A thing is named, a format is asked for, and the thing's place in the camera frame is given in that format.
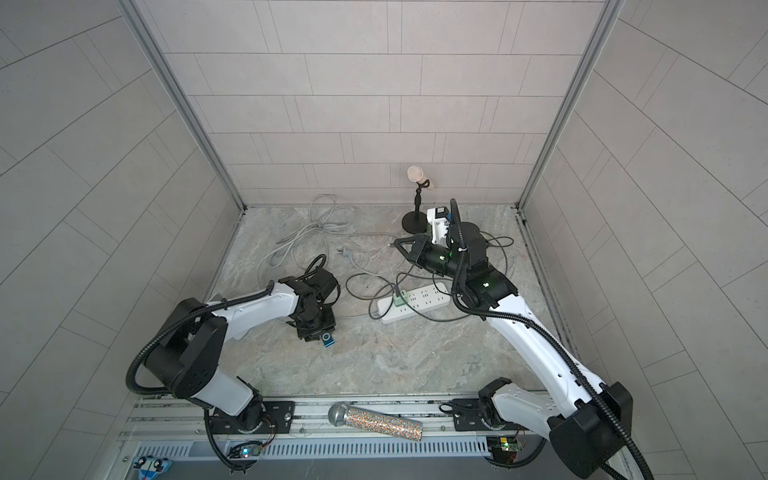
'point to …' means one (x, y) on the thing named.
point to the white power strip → (418, 302)
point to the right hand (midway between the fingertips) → (393, 245)
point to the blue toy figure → (149, 467)
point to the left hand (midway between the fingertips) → (337, 331)
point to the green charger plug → (398, 300)
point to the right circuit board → (506, 445)
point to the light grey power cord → (309, 246)
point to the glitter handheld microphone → (341, 414)
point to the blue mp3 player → (327, 339)
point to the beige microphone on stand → (416, 222)
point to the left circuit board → (245, 451)
